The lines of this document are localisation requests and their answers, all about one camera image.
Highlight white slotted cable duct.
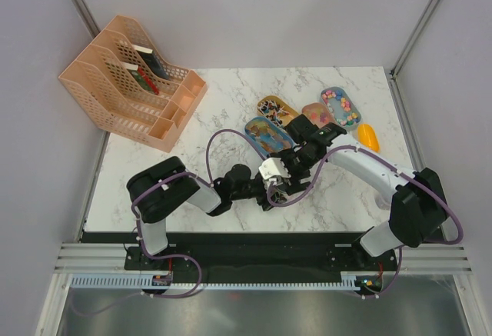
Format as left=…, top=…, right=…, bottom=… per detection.
left=70, top=274, right=361, bottom=291

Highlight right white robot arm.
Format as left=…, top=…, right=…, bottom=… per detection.
left=259, top=115, right=450, bottom=270

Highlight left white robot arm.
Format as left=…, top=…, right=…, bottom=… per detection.
left=126, top=157, right=273, bottom=269

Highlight light blue star candy tray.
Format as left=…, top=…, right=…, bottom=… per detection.
left=320, top=86, right=362, bottom=131

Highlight yellow plastic scoop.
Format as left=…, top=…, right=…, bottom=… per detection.
left=357, top=123, right=381, bottom=153

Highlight small purple candy cup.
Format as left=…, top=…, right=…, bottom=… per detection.
left=374, top=193, right=391, bottom=211

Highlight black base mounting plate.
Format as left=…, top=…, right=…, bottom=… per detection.
left=82, top=232, right=402, bottom=298

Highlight pink gummy tray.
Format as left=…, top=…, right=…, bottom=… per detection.
left=301, top=102, right=335, bottom=128

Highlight books in file rack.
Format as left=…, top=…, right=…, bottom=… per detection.
left=126, top=43, right=169, bottom=95

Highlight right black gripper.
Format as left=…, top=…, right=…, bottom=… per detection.
left=274, top=149, right=320, bottom=197

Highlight clear glass jar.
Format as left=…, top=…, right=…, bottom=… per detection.
left=266, top=182, right=291, bottom=208

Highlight peach file organizer rack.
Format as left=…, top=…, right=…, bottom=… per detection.
left=59, top=15, right=190, bottom=147

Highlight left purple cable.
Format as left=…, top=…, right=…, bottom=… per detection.
left=68, top=129, right=266, bottom=317

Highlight tan lollipop tray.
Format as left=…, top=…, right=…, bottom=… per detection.
left=257, top=95, right=299, bottom=128

